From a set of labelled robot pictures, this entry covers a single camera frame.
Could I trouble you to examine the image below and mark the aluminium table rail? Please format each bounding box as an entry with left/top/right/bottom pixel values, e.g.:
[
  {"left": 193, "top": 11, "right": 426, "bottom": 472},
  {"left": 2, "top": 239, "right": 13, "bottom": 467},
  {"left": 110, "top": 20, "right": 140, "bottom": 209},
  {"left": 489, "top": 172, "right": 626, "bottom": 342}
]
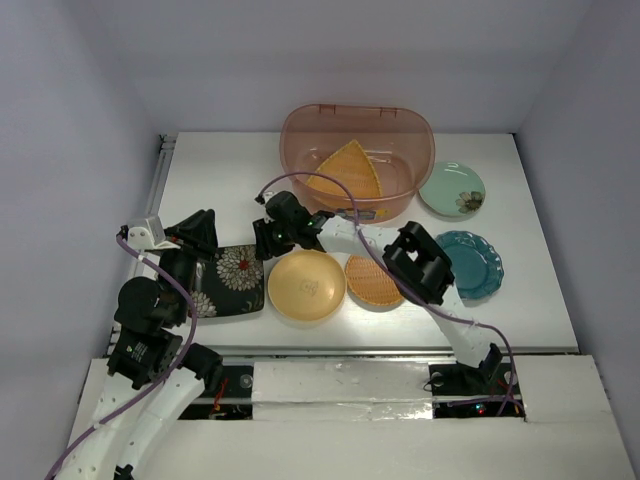
[{"left": 103, "top": 133, "right": 178, "bottom": 358}]

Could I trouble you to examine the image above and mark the teal scalloped plate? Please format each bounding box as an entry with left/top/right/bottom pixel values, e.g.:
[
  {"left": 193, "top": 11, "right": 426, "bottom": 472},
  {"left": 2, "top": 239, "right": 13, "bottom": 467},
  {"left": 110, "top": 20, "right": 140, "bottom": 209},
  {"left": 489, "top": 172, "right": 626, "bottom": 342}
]
[{"left": 436, "top": 231, "right": 504, "bottom": 301}]

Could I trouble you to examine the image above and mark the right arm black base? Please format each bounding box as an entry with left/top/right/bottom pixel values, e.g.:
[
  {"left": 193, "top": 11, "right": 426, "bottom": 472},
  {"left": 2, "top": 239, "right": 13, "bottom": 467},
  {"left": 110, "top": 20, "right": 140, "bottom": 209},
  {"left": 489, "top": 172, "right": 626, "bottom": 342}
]
[{"left": 422, "top": 363, "right": 510, "bottom": 400}]

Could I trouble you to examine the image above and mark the pink translucent plastic bin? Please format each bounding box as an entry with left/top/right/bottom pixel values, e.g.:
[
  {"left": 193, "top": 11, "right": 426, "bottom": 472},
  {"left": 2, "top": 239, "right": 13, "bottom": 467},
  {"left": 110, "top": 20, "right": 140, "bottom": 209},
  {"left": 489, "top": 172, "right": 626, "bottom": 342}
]
[{"left": 280, "top": 104, "right": 435, "bottom": 223}]

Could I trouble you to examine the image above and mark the round woven basket plate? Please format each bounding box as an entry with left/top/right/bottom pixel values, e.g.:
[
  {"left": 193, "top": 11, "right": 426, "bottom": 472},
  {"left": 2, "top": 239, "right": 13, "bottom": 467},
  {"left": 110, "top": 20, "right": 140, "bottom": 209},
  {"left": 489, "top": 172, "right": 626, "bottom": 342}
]
[{"left": 344, "top": 255, "right": 404, "bottom": 307}]

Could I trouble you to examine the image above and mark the black square floral plate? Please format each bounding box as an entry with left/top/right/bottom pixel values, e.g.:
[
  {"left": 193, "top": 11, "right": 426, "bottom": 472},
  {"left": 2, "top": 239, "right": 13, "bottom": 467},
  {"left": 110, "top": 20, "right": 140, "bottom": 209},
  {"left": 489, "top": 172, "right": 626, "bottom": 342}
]
[{"left": 191, "top": 244, "right": 265, "bottom": 318}]

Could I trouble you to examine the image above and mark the yellow round plate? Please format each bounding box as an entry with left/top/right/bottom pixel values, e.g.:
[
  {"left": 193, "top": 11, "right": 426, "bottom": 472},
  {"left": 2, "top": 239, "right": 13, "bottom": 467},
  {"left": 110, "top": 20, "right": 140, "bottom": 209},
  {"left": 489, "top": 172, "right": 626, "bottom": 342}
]
[{"left": 267, "top": 250, "right": 347, "bottom": 322}]

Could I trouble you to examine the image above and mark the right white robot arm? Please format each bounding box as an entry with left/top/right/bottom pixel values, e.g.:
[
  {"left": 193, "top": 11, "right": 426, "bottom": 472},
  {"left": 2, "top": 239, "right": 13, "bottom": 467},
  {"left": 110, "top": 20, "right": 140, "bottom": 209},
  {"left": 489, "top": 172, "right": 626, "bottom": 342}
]
[{"left": 253, "top": 191, "right": 503, "bottom": 392}]

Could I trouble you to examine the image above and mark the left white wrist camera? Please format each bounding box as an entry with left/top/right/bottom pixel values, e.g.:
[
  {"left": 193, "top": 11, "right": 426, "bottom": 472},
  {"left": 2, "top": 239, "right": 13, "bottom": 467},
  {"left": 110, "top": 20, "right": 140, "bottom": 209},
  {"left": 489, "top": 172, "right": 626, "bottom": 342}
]
[{"left": 119, "top": 215, "right": 178, "bottom": 251}]

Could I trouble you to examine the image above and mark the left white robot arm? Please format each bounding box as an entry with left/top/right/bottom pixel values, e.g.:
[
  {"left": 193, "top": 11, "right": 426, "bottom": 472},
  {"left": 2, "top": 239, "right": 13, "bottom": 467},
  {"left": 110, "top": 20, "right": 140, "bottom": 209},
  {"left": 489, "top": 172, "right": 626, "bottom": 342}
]
[{"left": 47, "top": 210, "right": 223, "bottom": 479}]

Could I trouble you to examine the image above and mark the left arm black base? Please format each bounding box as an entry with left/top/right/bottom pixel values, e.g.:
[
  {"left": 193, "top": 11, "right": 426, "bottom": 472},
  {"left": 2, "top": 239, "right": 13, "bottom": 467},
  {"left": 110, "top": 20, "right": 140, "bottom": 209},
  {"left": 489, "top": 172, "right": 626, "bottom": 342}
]
[{"left": 179, "top": 365, "right": 254, "bottom": 421}]

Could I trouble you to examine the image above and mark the fan-shaped woven plate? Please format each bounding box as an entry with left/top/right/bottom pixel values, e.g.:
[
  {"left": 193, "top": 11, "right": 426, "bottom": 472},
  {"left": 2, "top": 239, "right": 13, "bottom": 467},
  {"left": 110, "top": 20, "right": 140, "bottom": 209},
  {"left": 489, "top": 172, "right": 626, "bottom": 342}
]
[{"left": 316, "top": 140, "right": 382, "bottom": 198}]

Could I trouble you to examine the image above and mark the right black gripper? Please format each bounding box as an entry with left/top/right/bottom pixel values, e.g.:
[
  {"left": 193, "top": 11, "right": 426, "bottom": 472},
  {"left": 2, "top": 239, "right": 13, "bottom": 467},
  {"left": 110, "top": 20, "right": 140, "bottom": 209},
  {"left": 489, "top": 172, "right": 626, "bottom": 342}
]
[{"left": 253, "top": 215, "right": 296, "bottom": 260}]

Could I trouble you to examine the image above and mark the white foam front board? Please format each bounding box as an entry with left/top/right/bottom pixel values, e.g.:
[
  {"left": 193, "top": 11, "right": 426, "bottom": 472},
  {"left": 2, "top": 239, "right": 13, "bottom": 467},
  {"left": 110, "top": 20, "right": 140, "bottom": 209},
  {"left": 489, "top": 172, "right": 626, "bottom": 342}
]
[{"left": 57, "top": 353, "right": 636, "bottom": 480}]

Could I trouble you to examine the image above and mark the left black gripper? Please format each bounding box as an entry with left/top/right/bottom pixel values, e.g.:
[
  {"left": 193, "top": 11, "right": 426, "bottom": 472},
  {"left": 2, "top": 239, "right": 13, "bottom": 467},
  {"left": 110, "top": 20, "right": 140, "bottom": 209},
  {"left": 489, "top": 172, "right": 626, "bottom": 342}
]
[{"left": 160, "top": 207, "right": 221, "bottom": 321}]

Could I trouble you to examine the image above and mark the light green floral plate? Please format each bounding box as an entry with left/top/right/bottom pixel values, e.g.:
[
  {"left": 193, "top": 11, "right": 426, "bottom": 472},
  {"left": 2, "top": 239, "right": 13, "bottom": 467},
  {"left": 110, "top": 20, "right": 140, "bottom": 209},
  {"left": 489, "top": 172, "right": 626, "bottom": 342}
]
[{"left": 419, "top": 162, "right": 486, "bottom": 217}]

